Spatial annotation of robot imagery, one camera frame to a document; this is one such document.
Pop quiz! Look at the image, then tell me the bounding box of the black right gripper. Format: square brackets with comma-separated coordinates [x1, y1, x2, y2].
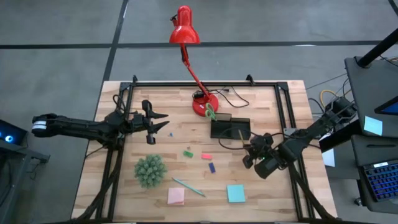
[243, 133, 275, 169]

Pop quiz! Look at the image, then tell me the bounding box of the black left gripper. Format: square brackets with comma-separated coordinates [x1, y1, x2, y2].
[142, 99, 171, 146]

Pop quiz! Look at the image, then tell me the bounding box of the teal sticky note pad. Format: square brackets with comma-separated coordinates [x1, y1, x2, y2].
[226, 184, 246, 203]

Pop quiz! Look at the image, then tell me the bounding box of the teal pencil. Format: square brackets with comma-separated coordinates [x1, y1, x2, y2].
[171, 177, 206, 198]

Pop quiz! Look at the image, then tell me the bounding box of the pink sticky note pad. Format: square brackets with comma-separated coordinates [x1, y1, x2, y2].
[167, 187, 185, 206]

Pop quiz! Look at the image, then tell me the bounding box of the black mesh desk organizer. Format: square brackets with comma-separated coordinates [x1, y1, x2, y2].
[210, 113, 252, 141]

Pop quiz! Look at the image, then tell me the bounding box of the green artificial succulent plant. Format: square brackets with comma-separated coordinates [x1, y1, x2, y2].
[134, 154, 168, 189]

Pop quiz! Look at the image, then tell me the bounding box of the white paper sheet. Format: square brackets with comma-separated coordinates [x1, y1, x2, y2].
[322, 148, 336, 168]

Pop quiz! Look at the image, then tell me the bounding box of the red desk lamp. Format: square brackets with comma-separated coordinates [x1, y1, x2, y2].
[169, 5, 220, 118]

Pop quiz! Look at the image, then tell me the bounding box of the pale blue paper note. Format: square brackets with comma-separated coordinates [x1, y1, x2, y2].
[363, 115, 384, 137]

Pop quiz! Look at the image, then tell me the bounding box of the grey side desk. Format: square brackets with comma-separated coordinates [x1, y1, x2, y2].
[344, 55, 398, 215]

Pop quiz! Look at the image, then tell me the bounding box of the laptop with blue keys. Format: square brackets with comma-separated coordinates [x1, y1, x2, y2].
[362, 159, 398, 203]

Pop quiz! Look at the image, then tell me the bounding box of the dark tablet screen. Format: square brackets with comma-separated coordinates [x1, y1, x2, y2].
[374, 95, 398, 116]

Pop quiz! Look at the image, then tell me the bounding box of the dark grey equipment stand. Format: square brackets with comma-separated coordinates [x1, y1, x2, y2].
[0, 139, 51, 224]

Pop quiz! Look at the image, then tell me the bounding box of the black slanted pole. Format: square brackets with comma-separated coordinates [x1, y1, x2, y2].
[356, 27, 398, 68]

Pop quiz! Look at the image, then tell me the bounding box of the computer with blue light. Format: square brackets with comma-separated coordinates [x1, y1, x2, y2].
[0, 119, 28, 146]

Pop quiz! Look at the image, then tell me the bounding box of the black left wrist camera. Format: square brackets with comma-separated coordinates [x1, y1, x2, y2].
[132, 113, 146, 128]

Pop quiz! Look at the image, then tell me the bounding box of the black aluminium table frame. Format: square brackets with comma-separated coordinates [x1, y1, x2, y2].
[73, 74, 335, 223]

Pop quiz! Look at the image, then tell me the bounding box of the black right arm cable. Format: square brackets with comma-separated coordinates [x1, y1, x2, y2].
[217, 126, 289, 152]

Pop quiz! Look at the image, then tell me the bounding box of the black lamp power cable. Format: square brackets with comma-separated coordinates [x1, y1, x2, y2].
[192, 86, 251, 109]

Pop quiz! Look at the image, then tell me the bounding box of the yellow cable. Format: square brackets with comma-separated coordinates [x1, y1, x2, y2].
[320, 89, 338, 110]

